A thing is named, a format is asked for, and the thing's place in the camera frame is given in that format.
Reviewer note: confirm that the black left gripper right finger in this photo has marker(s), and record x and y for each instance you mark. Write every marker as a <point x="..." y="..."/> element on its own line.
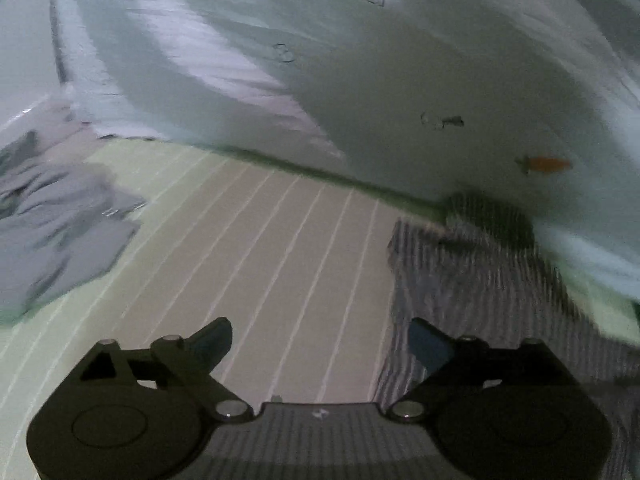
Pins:
<point x="503" y="413"/>

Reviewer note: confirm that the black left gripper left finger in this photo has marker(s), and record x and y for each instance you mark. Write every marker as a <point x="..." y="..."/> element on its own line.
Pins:
<point x="136" y="414"/>

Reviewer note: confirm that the blue white plaid shirt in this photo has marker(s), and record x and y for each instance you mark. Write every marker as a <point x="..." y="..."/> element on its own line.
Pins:
<point x="480" y="273"/>

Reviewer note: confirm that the grey crumpled garment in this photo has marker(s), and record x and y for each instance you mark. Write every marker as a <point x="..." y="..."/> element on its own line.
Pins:
<point x="64" y="222"/>

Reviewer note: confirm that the pale printed bed sheet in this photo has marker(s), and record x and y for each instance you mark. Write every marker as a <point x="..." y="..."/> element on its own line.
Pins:
<point x="534" y="102"/>

